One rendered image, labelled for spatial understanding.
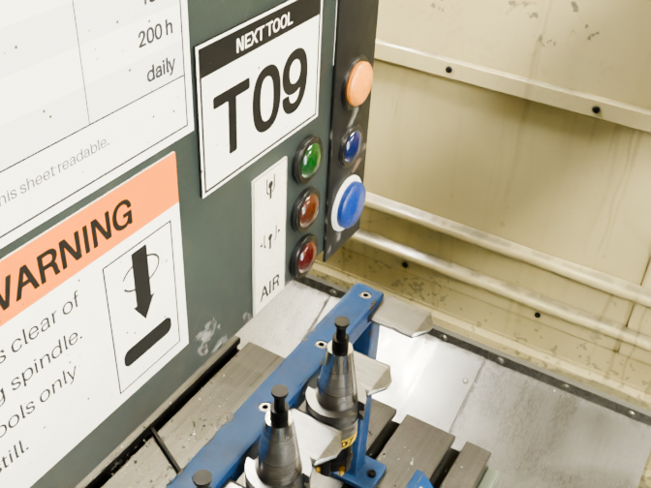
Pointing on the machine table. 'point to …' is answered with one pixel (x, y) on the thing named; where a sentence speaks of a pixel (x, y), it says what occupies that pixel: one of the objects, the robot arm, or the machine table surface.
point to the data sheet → (85, 98)
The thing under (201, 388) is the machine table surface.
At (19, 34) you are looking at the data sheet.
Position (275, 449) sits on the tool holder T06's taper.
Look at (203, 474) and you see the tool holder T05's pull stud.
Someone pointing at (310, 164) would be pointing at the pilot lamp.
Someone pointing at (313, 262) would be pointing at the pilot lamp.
